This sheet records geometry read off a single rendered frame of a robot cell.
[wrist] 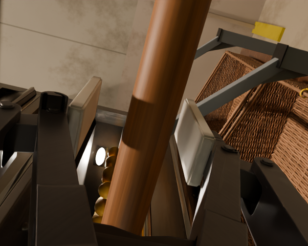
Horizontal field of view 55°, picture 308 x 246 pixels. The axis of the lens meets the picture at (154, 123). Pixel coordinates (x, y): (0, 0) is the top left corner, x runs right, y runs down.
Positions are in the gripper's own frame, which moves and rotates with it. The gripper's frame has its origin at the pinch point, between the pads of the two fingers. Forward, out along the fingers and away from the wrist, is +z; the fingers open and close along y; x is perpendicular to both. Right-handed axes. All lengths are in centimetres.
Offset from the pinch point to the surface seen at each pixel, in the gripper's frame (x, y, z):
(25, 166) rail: -38, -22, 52
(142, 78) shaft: 2.9, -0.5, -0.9
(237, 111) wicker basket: -20, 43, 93
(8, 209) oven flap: -38, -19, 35
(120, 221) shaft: -6.6, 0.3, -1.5
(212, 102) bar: -6.2, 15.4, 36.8
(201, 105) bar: -7.3, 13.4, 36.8
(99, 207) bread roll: -78, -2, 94
